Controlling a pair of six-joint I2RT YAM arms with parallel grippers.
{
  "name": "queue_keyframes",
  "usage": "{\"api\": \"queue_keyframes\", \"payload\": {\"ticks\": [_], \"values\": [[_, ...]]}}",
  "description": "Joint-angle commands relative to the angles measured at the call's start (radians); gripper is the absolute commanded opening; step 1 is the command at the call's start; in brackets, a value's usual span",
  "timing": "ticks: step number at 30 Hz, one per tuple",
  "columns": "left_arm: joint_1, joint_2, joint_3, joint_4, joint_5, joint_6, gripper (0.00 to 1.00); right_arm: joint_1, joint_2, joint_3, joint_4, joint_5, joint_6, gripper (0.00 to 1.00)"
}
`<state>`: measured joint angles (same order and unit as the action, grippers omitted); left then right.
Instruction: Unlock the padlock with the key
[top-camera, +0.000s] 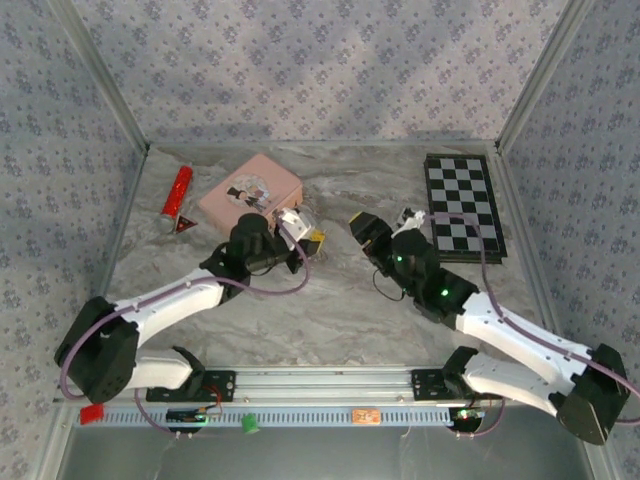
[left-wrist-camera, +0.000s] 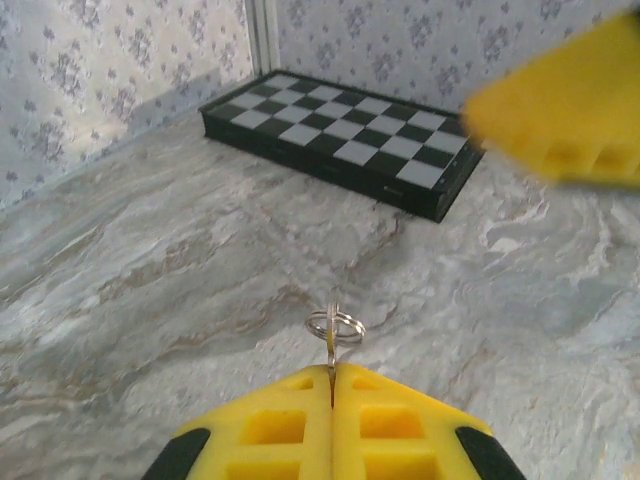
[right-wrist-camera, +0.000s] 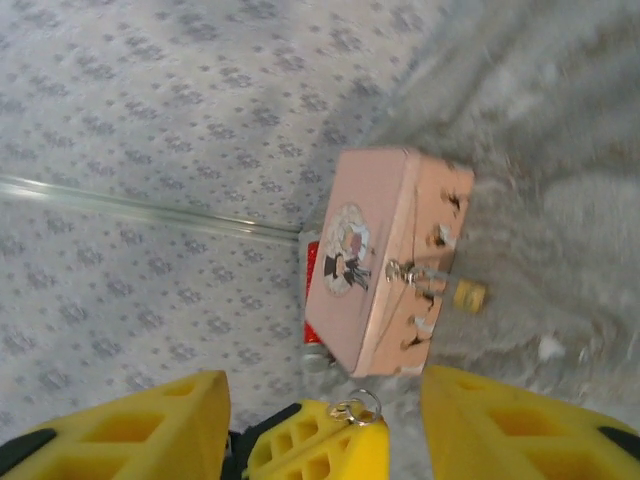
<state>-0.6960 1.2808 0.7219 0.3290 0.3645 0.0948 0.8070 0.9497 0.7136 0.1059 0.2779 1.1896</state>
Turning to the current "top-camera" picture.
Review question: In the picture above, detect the aluminium front rail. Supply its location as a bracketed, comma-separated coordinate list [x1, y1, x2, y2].
[202, 368, 419, 403]

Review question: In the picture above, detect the red glitter tube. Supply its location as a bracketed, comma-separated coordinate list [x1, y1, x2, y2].
[159, 165, 195, 220]

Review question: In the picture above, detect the left circuit board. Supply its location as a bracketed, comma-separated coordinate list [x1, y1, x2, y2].
[165, 403, 225, 426]

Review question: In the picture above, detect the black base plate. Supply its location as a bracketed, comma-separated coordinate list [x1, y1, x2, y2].
[410, 368, 501, 402]
[145, 368, 237, 403]

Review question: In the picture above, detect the pink tin box with cartoon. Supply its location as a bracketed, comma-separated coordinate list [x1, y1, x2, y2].
[198, 152, 304, 234]

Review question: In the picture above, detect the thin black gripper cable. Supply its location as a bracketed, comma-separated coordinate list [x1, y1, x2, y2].
[373, 267, 409, 302]

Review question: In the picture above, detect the aluminium frame post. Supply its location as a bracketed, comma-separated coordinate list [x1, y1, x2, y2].
[494, 0, 599, 154]
[47, 0, 151, 154]

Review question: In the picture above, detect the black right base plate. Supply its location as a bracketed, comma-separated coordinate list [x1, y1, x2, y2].
[410, 368, 501, 402]

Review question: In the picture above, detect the slotted grey cable tray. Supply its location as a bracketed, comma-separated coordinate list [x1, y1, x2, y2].
[77, 405, 459, 428]

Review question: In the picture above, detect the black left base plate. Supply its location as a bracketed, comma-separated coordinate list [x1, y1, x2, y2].
[145, 368, 237, 403]

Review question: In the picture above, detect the red plastic block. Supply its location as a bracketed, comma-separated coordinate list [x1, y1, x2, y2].
[79, 403, 106, 426]

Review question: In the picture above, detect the red black triangle tag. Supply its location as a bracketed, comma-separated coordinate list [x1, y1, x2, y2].
[171, 213, 198, 236]

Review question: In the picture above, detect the black grey chessboard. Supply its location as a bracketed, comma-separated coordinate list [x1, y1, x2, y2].
[423, 153, 507, 265]

